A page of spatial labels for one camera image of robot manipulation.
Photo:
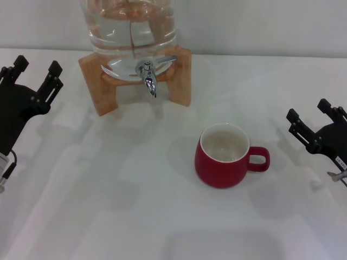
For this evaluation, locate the red ceramic cup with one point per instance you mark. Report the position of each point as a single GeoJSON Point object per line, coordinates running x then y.
{"type": "Point", "coordinates": [217, 173]}

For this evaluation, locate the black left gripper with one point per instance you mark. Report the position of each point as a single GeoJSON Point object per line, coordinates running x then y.
{"type": "Point", "coordinates": [16, 113]}

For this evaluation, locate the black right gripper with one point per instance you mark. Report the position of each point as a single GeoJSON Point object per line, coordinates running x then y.
{"type": "Point", "coordinates": [333, 143]}

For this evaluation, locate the glass water dispenser jar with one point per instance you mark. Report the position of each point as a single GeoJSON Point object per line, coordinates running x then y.
{"type": "Point", "coordinates": [122, 27]}

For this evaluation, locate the chrome faucet with lever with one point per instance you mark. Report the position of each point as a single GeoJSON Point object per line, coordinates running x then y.
{"type": "Point", "coordinates": [150, 81]}

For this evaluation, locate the wooden dispenser stand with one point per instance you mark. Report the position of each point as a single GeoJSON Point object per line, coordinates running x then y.
{"type": "Point", "coordinates": [105, 100]}

